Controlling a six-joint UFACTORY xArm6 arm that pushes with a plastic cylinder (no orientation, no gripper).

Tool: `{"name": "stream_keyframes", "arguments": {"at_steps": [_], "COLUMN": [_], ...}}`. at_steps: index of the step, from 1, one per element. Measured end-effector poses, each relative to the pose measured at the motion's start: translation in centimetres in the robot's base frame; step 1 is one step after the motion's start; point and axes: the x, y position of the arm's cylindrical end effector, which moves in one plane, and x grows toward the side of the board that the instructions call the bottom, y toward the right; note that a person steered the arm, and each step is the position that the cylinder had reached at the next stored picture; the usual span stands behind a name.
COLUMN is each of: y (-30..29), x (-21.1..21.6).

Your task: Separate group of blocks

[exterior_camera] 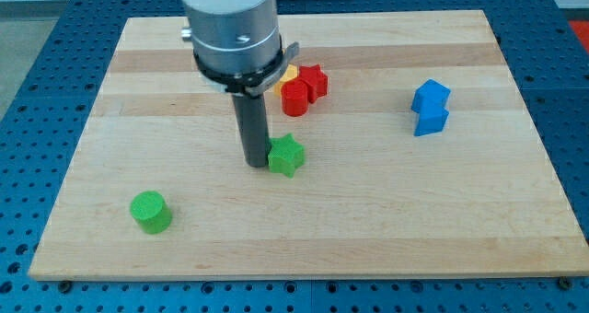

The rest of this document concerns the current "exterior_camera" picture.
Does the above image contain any wooden board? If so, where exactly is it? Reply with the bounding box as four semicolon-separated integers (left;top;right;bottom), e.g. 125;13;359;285
29;10;588;282

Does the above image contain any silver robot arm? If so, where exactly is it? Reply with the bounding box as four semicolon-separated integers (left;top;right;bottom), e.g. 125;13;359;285
182;0;299;168

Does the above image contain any red object at right edge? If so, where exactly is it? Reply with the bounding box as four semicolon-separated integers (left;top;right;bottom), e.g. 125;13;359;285
569;20;589;52

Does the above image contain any lower blue block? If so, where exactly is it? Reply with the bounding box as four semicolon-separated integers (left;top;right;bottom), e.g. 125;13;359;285
414;101;449;136

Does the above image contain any upper blue block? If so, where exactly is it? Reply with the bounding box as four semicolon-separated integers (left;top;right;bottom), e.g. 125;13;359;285
410;79;451;112

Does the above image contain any yellow block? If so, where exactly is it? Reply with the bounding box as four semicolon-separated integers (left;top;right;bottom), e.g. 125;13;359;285
273;64;298;97

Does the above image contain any blue block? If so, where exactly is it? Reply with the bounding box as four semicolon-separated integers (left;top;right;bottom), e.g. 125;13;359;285
414;101;449;136
410;79;451;112

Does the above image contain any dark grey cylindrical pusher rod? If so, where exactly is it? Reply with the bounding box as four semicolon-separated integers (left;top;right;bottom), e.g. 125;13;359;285
232;95;271;168

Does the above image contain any red cylinder block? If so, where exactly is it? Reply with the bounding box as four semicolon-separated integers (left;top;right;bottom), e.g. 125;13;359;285
281;79;308;117

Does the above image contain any blue perforated table plate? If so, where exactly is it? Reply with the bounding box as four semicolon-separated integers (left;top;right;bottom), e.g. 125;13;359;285
1;0;588;312

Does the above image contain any red star block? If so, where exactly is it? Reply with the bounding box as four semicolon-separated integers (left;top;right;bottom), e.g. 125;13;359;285
298;64;329;104

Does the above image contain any green star block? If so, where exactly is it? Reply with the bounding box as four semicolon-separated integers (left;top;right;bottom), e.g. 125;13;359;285
268;133;306;178

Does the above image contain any green cylinder block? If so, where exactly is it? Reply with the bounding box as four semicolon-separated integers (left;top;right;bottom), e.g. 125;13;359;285
130;191;172;235

